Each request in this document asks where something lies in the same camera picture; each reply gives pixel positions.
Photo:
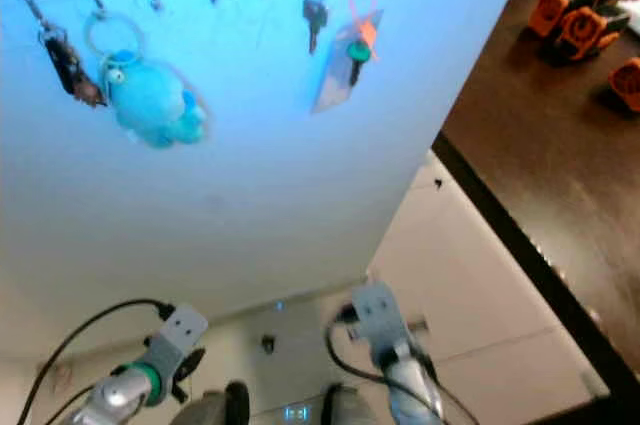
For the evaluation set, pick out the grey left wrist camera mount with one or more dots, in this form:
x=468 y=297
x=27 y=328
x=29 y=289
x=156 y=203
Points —
x=180 y=330

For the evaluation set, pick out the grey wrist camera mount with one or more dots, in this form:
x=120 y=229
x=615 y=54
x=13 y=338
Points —
x=378 y=310
x=180 y=330

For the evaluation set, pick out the dark brown table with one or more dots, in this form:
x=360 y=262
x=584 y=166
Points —
x=540 y=165

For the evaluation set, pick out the robot leg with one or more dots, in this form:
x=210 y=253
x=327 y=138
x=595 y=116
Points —
x=220 y=407
x=350 y=407

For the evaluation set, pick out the orange black device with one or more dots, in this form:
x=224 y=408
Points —
x=550 y=7
x=628 y=82
x=585 y=30

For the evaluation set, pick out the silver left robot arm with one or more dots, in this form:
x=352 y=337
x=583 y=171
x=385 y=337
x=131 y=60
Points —
x=120 y=400

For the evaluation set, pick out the single silver key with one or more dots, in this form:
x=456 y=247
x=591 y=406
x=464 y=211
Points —
x=315 y=15

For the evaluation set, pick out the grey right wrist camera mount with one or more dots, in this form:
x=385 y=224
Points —
x=378 y=310

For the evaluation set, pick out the black low furniture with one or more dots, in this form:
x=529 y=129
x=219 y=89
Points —
x=600 y=413

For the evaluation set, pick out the small black floor fitting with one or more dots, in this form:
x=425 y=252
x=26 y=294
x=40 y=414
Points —
x=268 y=343

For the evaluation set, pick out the robot right leg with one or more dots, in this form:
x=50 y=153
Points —
x=350 y=407

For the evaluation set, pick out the robot left leg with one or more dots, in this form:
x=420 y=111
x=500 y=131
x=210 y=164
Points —
x=220 y=407

